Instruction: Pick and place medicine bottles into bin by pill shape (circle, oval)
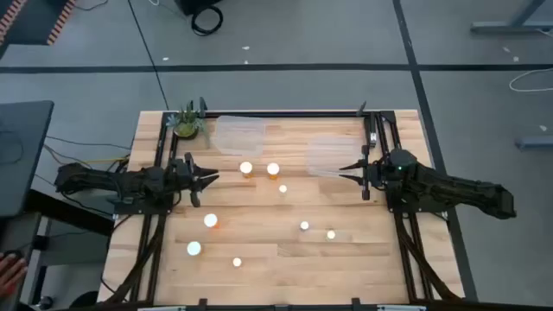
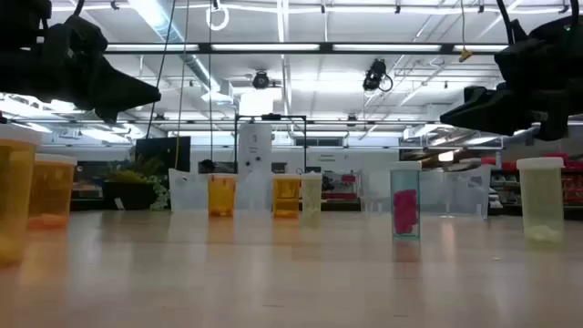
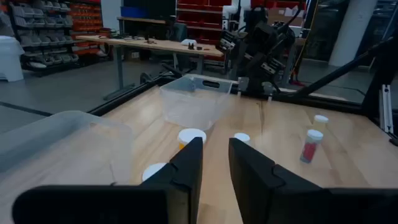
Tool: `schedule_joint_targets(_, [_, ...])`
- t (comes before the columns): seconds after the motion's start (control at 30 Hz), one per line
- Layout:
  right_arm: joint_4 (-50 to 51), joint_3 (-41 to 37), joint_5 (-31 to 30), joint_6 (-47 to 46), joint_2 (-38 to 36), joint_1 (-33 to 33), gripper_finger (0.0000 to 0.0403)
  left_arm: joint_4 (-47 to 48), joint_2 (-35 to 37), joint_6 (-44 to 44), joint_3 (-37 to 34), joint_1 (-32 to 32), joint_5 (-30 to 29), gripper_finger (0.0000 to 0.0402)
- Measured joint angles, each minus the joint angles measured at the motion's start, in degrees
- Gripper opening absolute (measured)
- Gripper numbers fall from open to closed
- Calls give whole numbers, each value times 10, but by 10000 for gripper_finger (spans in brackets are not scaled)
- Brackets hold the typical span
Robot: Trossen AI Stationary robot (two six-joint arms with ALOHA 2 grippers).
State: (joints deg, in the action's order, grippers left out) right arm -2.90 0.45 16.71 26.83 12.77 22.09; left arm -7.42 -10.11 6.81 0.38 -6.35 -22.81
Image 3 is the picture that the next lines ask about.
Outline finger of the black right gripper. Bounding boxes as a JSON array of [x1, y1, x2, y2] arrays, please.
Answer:
[[262, 81, 275, 103], [236, 77, 250, 98]]

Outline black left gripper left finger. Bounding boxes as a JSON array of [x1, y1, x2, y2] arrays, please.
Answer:
[[12, 137, 204, 224]]

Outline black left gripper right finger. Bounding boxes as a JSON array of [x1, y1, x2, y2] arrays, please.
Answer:
[[228, 138, 398, 224]]

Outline orange pill bottle smooth cap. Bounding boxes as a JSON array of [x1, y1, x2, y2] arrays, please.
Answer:
[[233, 133, 251, 147]]

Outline orange pill bottle red yellow pills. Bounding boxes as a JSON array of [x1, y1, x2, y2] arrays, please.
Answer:
[[142, 162, 167, 182]]

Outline clear pill bottle red pills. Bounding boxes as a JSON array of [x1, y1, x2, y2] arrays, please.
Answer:
[[299, 129, 324, 164]]

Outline orange pill bottle wide cap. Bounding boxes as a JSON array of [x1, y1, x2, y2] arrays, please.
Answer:
[[177, 128, 207, 151]]

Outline red bin shelving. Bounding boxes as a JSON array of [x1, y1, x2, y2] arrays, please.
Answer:
[[175, 0, 233, 45]]

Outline blue storage bin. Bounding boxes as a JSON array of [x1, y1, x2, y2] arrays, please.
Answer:
[[120, 6, 149, 19]]

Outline white trash bin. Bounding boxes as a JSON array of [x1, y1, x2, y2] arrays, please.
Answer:
[[0, 35, 25, 83]]

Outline cardboard box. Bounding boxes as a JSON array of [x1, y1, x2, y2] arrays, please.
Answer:
[[267, 6, 305, 28]]

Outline wooden workbench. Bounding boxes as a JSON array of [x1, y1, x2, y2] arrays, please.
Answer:
[[75, 34, 225, 101]]

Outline white pillar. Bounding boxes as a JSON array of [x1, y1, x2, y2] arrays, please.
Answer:
[[328, 0, 379, 68]]

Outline silver aluminium extrusion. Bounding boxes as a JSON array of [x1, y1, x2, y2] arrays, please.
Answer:
[[379, 84, 394, 134]]

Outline rack of red storage bins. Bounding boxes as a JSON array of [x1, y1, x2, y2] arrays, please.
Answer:
[[68, 0, 104, 57]]

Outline rack of grey storage bins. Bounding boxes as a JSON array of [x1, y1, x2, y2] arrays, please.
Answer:
[[8, 0, 80, 77]]

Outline clear plastic bin with handle hole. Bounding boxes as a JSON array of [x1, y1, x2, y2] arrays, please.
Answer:
[[159, 73, 233, 131]]

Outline black table frame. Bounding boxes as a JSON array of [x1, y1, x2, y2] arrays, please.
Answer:
[[88, 70, 398, 147]]

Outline black diagonal frame strut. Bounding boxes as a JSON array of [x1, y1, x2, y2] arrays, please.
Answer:
[[292, 37, 398, 98]]

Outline black corner bracket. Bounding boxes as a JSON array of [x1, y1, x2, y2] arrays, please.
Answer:
[[139, 72, 155, 85]]

